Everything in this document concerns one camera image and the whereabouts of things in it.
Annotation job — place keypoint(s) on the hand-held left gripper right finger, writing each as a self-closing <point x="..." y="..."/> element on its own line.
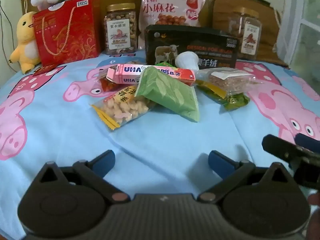
<point x="220" y="162"/>

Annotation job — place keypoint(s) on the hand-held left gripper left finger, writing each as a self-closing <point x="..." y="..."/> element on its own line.
<point x="105" y="160"/>

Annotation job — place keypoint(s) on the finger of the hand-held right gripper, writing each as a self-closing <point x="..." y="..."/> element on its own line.
<point x="275" y="145"/>
<point x="307" y="140"/>

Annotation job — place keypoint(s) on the yellow-edged clear cracker packet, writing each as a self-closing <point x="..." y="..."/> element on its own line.
<point x="122" y="108"/>

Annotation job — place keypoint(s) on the black cardboard box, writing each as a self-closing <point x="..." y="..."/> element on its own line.
<point x="200" y="46"/>

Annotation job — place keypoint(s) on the blue pig-print blanket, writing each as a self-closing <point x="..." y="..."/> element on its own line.
<point x="62" y="130"/>

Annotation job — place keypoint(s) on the yellow and green snack packet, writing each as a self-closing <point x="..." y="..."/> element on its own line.
<point x="225" y="97"/>

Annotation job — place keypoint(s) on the red snack packet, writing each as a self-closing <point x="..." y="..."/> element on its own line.
<point x="107" y="85"/>

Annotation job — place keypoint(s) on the clear packet of brown grains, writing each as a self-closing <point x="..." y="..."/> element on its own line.
<point x="230" y="81"/>

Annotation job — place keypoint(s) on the pink candy box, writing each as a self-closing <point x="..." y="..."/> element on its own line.
<point x="125" y="76"/>

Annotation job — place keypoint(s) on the white plastic cup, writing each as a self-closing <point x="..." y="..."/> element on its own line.
<point x="186" y="60"/>

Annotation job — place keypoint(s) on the gold-lidded nut jar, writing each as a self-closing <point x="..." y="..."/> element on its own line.
<point x="246" y="33"/>
<point x="120" y="30"/>

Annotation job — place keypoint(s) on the glass door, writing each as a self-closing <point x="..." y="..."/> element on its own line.
<point x="305" y="17"/>

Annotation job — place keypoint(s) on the red gift bag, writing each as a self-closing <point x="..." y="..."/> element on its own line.
<point x="67" y="30"/>

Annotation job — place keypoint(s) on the yellow duck plush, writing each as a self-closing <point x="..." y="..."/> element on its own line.
<point x="25" y="42"/>

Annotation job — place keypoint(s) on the large pink snack bag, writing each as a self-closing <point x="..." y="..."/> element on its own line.
<point x="170" y="2"/>

